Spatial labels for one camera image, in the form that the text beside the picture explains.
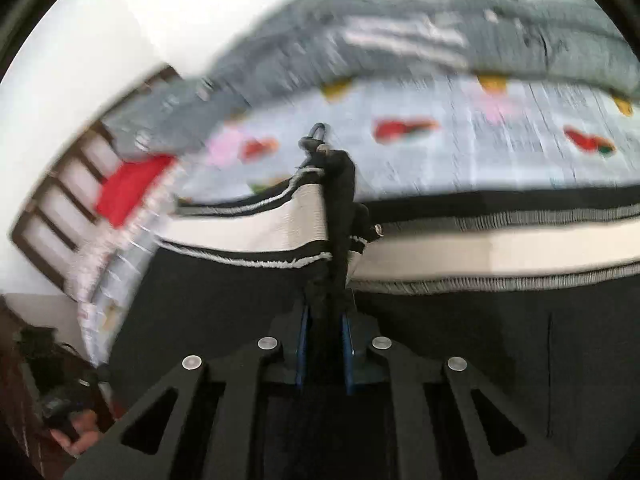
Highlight black pants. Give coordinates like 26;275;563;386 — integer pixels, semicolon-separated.
107;122;640;480

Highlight fruit print plastic cover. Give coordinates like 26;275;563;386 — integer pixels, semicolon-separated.
80;72;640;366

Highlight grey floral quilt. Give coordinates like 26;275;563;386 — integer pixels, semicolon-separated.
102;0;640;158

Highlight person's left hand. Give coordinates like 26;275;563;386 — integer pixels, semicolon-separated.
50;409;103;457

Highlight dark wooden headboard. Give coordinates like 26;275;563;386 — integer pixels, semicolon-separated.
9;64;181;295

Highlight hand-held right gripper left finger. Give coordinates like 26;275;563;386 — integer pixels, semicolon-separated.
64;305;312;480

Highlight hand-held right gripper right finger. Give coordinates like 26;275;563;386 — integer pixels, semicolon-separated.
342;309;587;480

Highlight floral bed sheet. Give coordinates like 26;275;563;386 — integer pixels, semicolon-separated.
75;160;186;361

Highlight red pillow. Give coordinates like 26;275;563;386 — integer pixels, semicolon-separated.
94;154;176;229

